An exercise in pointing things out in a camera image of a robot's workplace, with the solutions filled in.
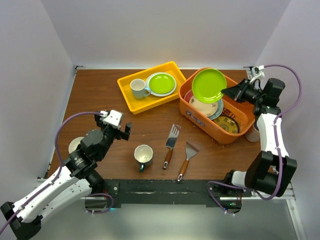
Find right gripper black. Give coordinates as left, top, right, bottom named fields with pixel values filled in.
left=221, top=78, right=265, bottom=106

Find white cup green handle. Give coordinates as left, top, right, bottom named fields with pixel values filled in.
left=133, top=144, right=154, bottom=173

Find lime green plate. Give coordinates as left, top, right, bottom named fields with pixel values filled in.
left=191, top=68, right=227, bottom=104
left=148, top=73, right=175, bottom=94

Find yellow patterned plate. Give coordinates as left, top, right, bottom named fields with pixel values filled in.
left=213, top=115, right=240, bottom=134

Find red and teal plate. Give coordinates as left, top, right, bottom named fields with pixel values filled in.
left=183, top=90, right=224, bottom=120

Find cream plate small motifs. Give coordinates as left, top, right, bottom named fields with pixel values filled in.
left=188, top=96, right=218, bottom=117

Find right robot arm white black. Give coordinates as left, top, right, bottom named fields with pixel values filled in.
left=222, top=78, right=298, bottom=200

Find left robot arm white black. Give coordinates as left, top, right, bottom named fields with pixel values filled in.
left=0, top=110, right=132, bottom=240

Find orange plastic dish bin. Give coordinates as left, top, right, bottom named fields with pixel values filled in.
left=178, top=68, right=255, bottom=144

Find yellow plastic tray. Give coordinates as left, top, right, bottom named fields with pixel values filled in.
left=117, top=61, right=186, bottom=114

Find beige purple cup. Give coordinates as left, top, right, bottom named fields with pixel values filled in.
left=244, top=123, right=260, bottom=143

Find light blue mug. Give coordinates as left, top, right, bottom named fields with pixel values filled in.
left=130, top=78, right=151, bottom=100

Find small white dish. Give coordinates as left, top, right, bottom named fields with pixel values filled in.
left=68, top=136, right=84, bottom=154

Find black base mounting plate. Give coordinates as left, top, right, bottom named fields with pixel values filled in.
left=94, top=179, right=252, bottom=212

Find white scalloped plate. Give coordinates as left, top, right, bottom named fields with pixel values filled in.
left=146, top=72, right=177, bottom=97

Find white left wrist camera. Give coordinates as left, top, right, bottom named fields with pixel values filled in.
left=100, top=109, right=124, bottom=130

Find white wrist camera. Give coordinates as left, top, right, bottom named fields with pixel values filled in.
left=249, top=65, right=265, bottom=85
left=100, top=109, right=124, bottom=130

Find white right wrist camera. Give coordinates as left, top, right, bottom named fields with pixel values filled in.
left=249, top=65, right=265, bottom=85

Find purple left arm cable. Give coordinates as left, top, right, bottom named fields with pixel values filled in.
left=0, top=111, right=115, bottom=240

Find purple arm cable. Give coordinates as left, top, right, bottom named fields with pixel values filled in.
left=0, top=111, right=115, bottom=240
left=206, top=64, right=303, bottom=216

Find slotted spatula wooden handle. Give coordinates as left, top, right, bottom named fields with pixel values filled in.
left=162, top=124, right=182, bottom=170

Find solid spatula wooden handle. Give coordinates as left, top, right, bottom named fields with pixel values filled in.
left=177, top=141, right=201, bottom=182

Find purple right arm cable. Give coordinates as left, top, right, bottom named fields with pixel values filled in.
left=206, top=64, right=303, bottom=216

